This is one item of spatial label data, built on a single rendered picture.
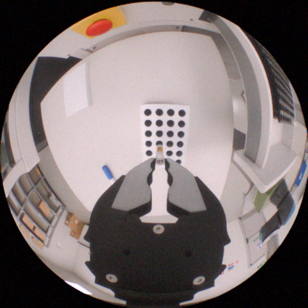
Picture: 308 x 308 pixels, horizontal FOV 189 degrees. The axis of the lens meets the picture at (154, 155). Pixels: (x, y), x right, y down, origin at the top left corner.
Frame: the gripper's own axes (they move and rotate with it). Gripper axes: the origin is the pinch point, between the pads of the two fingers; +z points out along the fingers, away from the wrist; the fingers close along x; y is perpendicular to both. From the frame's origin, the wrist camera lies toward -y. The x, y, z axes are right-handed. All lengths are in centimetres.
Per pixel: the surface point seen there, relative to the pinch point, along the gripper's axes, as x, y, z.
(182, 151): 4.2, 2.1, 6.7
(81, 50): -19.6, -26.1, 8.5
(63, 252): -315, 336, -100
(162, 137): 0.3, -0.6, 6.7
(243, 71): 13.4, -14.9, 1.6
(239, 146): 55, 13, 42
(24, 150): -53, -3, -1
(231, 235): 211, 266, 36
